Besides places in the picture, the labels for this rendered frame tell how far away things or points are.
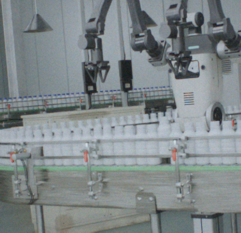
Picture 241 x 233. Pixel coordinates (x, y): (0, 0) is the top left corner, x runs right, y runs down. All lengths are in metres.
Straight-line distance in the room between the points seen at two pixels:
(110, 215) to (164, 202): 4.22
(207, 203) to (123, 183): 0.41
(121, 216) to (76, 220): 0.52
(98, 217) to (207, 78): 3.76
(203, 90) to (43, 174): 0.86
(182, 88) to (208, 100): 0.15
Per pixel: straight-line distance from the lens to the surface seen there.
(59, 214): 6.80
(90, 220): 6.98
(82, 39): 3.23
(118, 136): 3.03
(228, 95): 8.90
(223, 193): 2.73
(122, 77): 9.24
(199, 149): 2.78
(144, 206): 2.94
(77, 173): 3.15
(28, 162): 3.28
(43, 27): 11.50
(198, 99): 3.47
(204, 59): 3.46
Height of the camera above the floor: 1.29
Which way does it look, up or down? 3 degrees down
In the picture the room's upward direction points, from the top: 5 degrees counter-clockwise
